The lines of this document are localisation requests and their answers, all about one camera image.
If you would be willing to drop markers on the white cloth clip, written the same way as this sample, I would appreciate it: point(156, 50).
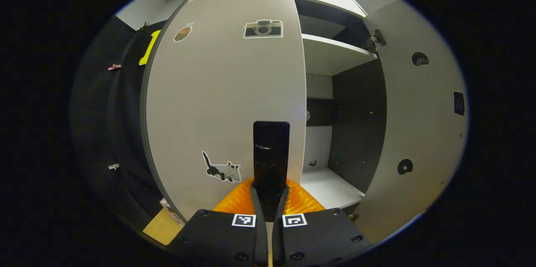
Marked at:
point(113, 166)

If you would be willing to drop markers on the black backdrop cloth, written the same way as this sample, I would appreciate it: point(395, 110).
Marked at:
point(96, 124)

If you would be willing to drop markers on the red cloth clip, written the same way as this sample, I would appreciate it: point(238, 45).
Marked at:
point(114, 67)

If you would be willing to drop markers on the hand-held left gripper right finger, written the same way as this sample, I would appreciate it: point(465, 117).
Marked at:
point(278, 233)

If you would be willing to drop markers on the white spine book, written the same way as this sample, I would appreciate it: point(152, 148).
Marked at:
point(172, 213)

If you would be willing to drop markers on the white cabinet shelf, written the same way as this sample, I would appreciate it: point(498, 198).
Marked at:
point(335, 55)
point(331, 187)

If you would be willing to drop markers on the white double-door shoe cabinet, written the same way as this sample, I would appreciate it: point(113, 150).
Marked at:
point(217, 91)

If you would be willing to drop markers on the shoe cabinet door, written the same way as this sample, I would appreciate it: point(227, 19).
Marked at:
point(418, 133)
point(217, 91)

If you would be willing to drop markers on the metal door hinge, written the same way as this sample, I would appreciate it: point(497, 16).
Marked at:
point(374, 41)

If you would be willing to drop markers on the black cloth clip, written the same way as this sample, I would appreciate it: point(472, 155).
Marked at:
point(144, 26)

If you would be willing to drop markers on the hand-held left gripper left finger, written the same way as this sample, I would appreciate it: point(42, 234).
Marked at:
point(260, 233)

